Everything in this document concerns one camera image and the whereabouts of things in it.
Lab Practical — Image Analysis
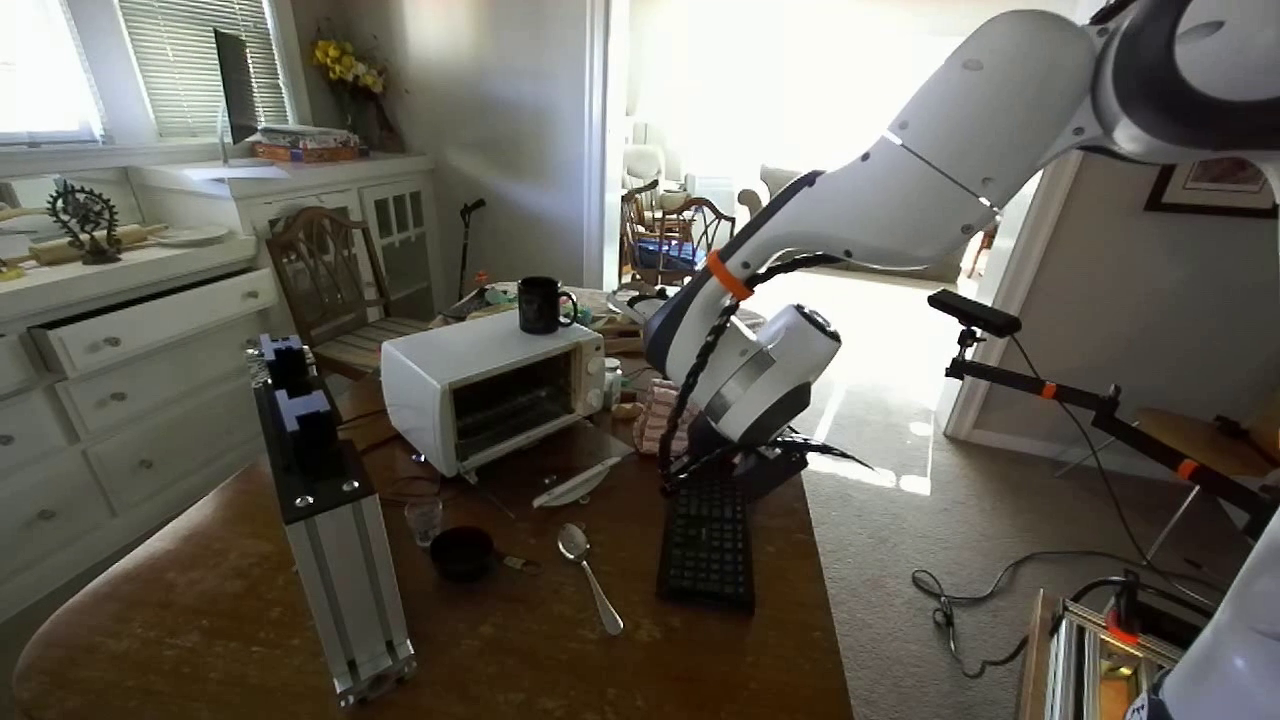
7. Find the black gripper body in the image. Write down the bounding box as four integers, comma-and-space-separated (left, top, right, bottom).
665, 436, 821, 510

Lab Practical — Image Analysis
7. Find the white toaster oven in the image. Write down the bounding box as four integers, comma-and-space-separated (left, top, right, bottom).
374, 313, 631, 514

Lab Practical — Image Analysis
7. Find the black computer keyboard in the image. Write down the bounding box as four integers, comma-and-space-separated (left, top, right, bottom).
651, 474, 761, 616

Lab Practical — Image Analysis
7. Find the red striped kitchen cloth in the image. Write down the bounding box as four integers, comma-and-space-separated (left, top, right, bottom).
622, 378, 693, 463

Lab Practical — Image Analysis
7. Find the metal spoon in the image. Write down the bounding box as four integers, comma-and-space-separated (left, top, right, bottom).
553, 522, 627, 641

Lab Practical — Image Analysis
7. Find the dark wooden chair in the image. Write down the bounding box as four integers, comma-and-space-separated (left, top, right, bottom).
615, 178, 738, 291

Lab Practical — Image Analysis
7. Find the black mug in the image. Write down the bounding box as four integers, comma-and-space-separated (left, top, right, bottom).
514, 272, 581, 335

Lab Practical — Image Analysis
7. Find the small black cup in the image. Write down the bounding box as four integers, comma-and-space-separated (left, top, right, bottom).
429, 524, 500, 583

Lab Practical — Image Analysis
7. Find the clear drinking glass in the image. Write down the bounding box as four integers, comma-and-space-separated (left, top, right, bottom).
398, 492, 447, 551

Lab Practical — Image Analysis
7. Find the black tripod stand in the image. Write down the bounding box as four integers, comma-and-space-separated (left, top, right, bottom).
940, 327, 1270, 538

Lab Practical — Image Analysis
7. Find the wooden side table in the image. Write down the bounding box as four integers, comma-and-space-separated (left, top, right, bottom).
1013, 587, 1061, 720

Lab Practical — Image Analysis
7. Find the carved wooden chair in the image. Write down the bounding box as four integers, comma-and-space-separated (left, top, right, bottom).
261, 199, 430, 385

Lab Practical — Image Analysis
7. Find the framed picture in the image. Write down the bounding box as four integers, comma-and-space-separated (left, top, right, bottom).
1144, 158, 1280, 220

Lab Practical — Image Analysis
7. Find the colourful book stack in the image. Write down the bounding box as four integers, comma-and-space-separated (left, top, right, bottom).
243, 119, 371, 168

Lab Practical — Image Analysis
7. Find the yellow flower bouquet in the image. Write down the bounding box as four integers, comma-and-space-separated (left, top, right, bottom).
306, 33, 403, 154

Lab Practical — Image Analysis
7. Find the white dresser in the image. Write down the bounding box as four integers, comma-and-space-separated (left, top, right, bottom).
0, 154, 443, 631

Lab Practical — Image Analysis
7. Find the black monitor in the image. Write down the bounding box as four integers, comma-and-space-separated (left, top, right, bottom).
211, 25, 267, 149

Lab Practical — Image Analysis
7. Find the wooden cutting board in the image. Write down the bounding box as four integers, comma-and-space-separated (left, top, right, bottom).
27, 220, 173, 269

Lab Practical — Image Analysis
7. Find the dark metal sculpture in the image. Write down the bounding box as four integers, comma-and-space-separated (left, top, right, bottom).
43, 178, 124, 269

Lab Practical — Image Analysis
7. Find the grey floor cable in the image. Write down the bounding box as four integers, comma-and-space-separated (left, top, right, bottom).
907, 544, 1233, 684

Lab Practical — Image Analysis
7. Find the black stereo camera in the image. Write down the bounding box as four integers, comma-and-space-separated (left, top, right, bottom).
924, 283, 1023, 340

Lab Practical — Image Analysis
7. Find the aluminium extrusion post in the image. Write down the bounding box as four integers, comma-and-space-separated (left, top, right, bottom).
238, 332, 419, 711

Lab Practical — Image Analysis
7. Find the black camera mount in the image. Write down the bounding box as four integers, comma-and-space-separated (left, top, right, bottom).
243, 332, 335, 433

